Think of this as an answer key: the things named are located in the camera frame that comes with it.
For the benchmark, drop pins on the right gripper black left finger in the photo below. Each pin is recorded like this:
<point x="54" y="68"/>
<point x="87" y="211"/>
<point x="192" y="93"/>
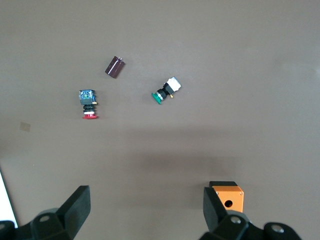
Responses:
<point x="72" y="215"/>

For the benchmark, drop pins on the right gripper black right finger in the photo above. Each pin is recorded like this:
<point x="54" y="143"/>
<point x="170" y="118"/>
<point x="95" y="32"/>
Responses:
<point x="217" y="220"/>

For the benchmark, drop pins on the red push button switch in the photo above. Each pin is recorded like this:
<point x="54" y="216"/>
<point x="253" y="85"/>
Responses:
<point x="88" y="98"/>

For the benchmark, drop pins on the white drawer cabinet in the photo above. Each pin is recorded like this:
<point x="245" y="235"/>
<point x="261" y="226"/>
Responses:
<point x="5" y="200"/>

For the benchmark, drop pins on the orange box with hole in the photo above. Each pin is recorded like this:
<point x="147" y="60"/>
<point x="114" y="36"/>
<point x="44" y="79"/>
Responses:
<point x="230" y="195"/>

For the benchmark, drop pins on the brown tape patch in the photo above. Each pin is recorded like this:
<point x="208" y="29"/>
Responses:
<point x="25" y="126"/>

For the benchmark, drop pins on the dark maroon cylindrical capacitor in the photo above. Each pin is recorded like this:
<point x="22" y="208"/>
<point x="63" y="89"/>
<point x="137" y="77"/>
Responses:
<point x="114" y="68"/>

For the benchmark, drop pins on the green push button switch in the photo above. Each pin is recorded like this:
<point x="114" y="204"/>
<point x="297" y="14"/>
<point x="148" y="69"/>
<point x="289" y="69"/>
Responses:
<point x="172" y="86"/>

